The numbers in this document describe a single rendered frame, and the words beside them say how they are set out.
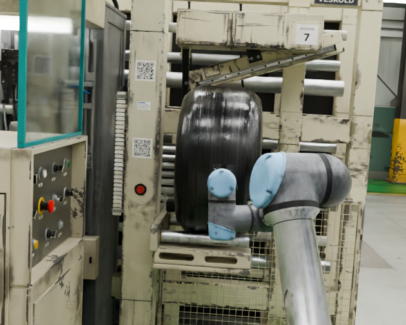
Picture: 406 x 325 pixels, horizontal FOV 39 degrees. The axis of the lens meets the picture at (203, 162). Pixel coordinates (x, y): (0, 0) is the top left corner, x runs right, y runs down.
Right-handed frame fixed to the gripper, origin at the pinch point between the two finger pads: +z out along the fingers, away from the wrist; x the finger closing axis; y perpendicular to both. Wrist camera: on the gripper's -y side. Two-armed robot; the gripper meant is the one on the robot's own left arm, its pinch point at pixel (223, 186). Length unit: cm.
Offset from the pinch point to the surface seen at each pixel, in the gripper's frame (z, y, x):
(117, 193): 31, -6, 41
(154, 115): 26.7, 24.0, 27.8
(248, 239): 24.5, -19.8, -9.9
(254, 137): 11.7, 17.2, -9.6
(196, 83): 64, 42, 16
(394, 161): 901, 35, -301
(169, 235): 24.4, -20.1, 19.5
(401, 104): 880, 140, -303
